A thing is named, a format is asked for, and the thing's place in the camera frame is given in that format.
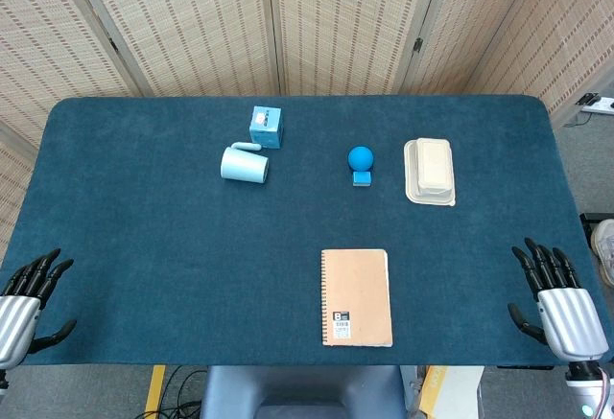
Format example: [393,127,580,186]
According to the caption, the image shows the kraft spiral notebook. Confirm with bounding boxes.
[319,247,394,349]

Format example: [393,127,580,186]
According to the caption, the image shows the blue ball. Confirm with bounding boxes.
[347,146,375,174]

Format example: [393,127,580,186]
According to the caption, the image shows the yellow floor tape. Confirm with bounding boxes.
[144,364,167,419]

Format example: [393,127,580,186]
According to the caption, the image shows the black and silver right hand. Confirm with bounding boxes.
[507,237,609,361]

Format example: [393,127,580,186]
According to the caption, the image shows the thin coloured wrist wires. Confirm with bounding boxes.
[597,368,614,413]

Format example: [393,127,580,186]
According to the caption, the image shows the white sneaker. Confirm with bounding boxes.
[590,219,614,289]

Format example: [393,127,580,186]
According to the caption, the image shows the beige takeaway food container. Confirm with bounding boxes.
[403,137,457,207]

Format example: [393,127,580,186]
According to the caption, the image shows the blue cardboard box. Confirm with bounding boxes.
[248,105,285,151]

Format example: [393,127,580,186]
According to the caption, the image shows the black floor cables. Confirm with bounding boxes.
[143,364,212,419]

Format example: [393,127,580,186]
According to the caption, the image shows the yellow cardboard box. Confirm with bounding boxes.
[415,364,486,419]

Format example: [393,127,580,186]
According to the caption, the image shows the white power strip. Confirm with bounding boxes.
[577,93,614,116]

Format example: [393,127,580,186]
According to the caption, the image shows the light blue mug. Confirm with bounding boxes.
[220,141,271,185]

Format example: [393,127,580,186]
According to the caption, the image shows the black and silver left hand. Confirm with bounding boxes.
[0,247,78,371]

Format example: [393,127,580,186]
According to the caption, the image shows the black table foot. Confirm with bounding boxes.
[579,211,606,238]

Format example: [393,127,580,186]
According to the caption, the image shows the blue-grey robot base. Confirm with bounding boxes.
[198,364,407,419]

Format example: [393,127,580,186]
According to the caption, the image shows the woven folding screen panel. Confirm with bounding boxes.
[396,0,570,97]
[258,0,450,97]
[460,0,614,128]
[0,0,145,148]
[0,119,40,260]
[61,0,284,99]

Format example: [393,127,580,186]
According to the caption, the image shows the blue table cloth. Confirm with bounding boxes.
[0,95,606,368]

